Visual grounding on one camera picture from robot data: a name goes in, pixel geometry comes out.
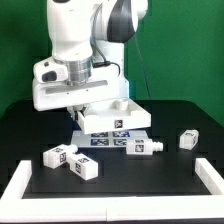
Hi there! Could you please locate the white U-shaped fence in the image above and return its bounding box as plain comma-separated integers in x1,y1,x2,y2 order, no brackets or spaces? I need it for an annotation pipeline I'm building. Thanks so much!
0,158,224,223

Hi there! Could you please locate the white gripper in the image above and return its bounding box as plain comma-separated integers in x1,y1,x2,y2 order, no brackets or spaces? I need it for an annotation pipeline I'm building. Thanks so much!
33,58,120,121

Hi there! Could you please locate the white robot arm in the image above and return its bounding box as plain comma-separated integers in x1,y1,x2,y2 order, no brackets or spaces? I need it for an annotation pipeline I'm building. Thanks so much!
33,0,148,120

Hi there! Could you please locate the white marker sheet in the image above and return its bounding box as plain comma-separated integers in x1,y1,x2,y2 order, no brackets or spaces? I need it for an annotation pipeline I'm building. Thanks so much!
71,130,147,148

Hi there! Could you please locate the white square tabletop part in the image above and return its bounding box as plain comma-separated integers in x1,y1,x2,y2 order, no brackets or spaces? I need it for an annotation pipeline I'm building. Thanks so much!
77,98,151,134

